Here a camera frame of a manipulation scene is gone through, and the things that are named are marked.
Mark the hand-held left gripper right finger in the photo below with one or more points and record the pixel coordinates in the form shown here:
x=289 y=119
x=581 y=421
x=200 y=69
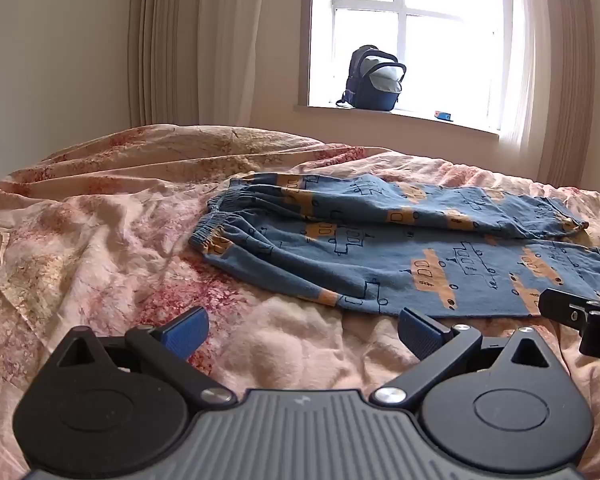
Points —
x=421 y=335

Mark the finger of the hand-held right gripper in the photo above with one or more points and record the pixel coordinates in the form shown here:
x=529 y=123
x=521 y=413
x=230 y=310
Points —
x=562 y=305

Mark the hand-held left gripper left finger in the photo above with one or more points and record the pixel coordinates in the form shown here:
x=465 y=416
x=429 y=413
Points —
x=184 y=334

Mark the blue printed pants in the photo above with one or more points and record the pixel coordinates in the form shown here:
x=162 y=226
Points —
x=360 y=245

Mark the pink floral bed blanket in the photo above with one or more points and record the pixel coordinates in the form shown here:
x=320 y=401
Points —
x=105 y=240

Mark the small blue box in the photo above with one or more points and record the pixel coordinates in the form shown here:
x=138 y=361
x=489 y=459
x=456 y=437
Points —
x=443 y=115

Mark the beige curtain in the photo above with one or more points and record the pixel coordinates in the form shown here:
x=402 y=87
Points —
x=162 y=45
x=567 y=70

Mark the white sheer curtain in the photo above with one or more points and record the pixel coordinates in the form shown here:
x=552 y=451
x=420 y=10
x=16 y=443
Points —
x=250 y=45
x=522 y=60

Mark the dark blue backpack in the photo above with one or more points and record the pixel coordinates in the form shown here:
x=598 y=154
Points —
x=375 y=80

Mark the white framed window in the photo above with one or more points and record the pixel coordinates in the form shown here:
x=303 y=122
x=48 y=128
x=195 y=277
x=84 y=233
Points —
x=410 y=35

